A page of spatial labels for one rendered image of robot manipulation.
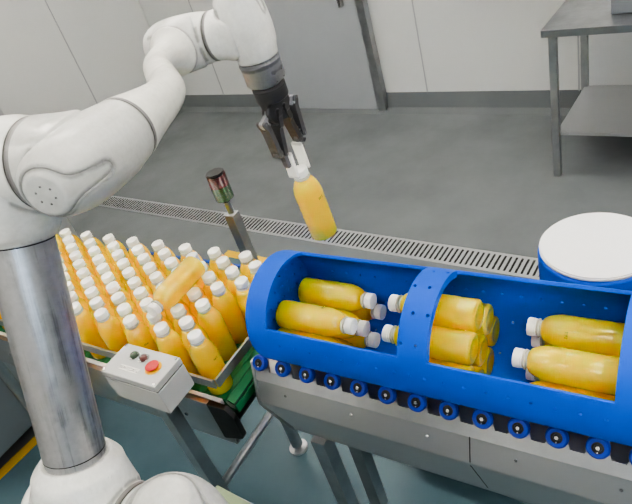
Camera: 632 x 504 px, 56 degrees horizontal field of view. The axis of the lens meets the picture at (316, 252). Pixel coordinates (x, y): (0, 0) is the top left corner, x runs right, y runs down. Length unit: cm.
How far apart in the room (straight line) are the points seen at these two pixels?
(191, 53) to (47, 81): 478
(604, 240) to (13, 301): 133
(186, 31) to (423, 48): 370
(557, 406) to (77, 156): 90
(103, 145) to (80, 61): 542
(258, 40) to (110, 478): 85
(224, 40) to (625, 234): 108
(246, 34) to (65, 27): 499
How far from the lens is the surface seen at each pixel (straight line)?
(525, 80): 469
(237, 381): 169
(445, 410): 138
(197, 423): 183
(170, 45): 128
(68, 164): 79
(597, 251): 163
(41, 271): 95
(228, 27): 126
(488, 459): 142
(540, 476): 140
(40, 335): 98
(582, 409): 118
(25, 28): 599
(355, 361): 132
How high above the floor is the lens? 204
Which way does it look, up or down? 34 degrees down
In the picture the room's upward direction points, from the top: 19 degrees counter-clockwise
